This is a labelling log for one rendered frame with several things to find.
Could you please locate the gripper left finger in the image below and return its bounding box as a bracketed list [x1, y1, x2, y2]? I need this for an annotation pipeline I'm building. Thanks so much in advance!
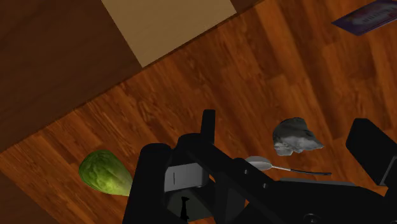
[122, 109, 280, 224]

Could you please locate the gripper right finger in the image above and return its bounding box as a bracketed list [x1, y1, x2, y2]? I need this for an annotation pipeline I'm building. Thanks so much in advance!
[345, 118, 397, 197]

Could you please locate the green lettuce head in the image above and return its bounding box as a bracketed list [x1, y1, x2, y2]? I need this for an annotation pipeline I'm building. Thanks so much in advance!
[78, 149, 134, 197]

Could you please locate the grey crumpled rock-like figure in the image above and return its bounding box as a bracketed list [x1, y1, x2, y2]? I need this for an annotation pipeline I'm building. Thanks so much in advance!
[272, 117, 325, 157]

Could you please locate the purple flat box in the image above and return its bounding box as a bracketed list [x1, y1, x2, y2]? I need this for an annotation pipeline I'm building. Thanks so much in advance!
[331, 0, 397, 36]

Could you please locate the silver spoon with black handle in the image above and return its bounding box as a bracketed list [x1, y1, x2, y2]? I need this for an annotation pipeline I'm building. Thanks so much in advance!
[244, 155, 333, 177]

